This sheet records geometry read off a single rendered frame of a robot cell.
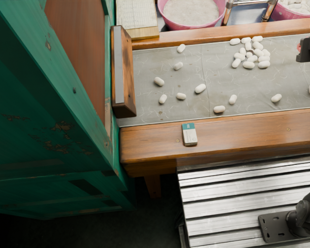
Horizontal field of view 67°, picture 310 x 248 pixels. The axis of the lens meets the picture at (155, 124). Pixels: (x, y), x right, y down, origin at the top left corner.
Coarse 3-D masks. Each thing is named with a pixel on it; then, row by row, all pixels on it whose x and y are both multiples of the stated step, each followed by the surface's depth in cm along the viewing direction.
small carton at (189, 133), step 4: (184, 124) 66; (188, 124) 66; (192, 124) 66; (184, 128) 65; (188, 128) 65; (192, 128) 65; (184, 132) 65; (188, 132) 65; (192, 132) 65; (184, 136) 64; (188, 136) 64; (192, 136) 64; (196, 136) 64; (184, 140) 64; (188, 140) 64; (192, 140) 64; (196, 140) 64; (184, 144) 65; (188, 144) 64; (192, 144) 65; (196, 144) 65
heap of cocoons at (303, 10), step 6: (282, 0) 94; (288, 0) 93; (294, 0) 93; (300, 0) 93; (306, 0) 93; (288, 6) 91; (294, 6) 92; (300, 6) 92; (306, 6) 93; (300, 12) 91; (306, 12) 90
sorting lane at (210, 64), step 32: (160, 64) 81; (192, 64) 81; (224, 64) 80; (256, 64) 80; (288, 64) 79; (160, 96) 76; (192, 96) 75; (224, 96) 75; (256, 96) 74; (288, 96) 74
